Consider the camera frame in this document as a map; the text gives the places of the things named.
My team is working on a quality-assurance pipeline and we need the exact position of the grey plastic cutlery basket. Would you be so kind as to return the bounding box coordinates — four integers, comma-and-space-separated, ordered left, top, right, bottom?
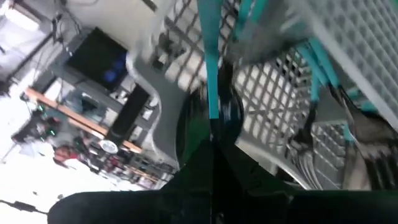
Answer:
126, 0, 398, 191

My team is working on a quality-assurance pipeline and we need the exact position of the teal-handled fork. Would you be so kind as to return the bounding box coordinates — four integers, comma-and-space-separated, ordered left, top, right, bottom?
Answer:
290, 43, 324, 190
340, 124, 398, 191

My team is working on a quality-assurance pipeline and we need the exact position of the black monitor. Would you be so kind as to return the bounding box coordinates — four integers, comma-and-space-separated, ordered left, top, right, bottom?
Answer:
65, 27, 129, 93

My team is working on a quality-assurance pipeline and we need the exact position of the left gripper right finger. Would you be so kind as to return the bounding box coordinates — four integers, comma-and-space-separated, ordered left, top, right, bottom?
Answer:
214, 141, 398, 224

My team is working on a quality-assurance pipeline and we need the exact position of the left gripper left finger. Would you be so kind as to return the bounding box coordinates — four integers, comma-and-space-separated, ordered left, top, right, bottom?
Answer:
47, 140, 216, 224

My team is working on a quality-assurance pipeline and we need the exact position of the wood-top workbench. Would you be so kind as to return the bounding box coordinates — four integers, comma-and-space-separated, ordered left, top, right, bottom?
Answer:
24, 86, 162, 184

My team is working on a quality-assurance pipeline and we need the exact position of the teal-handled spoon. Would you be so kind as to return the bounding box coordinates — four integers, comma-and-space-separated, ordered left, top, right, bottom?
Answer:
175, 0, 245, 169

